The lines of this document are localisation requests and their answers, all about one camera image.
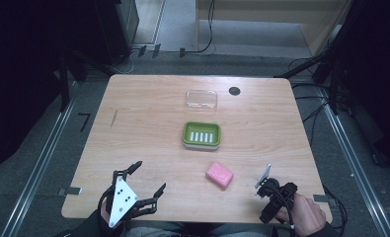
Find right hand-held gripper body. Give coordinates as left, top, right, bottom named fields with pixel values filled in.
left=254, top=163, right=299, bottom=225

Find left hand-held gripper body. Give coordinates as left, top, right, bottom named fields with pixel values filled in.
left=98, top=169, right=159, bottom=229

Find pink soap bar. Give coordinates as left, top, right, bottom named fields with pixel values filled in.
left=204, top=161, right=235, bottom=191

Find green soap dish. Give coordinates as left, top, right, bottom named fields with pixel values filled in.
left=182, top=120, right=222, bottom=152

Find clear plastic lid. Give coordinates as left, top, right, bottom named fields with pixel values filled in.
left=185, top=89, right=219, bottom=113

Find person's left hand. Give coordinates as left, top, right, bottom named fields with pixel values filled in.
left=100, top=206, right=114, bottom=229

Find person's right hand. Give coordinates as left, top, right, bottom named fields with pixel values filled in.
left=275, top=192, right=328, bottom=237

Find black angled floor tape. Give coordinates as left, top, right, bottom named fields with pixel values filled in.
left=77, top=112, right=92, bottom=133

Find black metal stand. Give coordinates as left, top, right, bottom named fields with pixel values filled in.
left=54, top=48, right=89, bottom=114

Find black tripod stand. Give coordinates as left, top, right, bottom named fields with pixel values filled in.
left=274, top=33, right=352, bottom=117

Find black cabinet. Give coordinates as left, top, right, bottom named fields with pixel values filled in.
left=93, top=0, right=141, bottom=67

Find light wooden partition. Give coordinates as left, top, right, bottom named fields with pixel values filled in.
left=195, top=0, right=353, bottom=57

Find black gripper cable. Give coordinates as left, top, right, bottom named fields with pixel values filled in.
left=268, top=186, right=296, bottom=231

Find black looped floor cable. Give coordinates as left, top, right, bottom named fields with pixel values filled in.
left=322, top=185, right=349, bottom=231

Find metal floor rail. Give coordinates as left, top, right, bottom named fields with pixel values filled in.
left=322, top=103, right=390, bottom=237
left=0, top=80, right=81, bottom=237

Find black floor cables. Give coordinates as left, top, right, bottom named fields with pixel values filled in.
left=289, top=55, right=334, bottom=147

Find white floor cable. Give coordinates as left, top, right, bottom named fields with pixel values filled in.
left=112, top=48, right=141, bottom=75

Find black hanging cable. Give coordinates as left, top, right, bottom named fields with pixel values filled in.
left=184, top=0, right=216, bottom=55

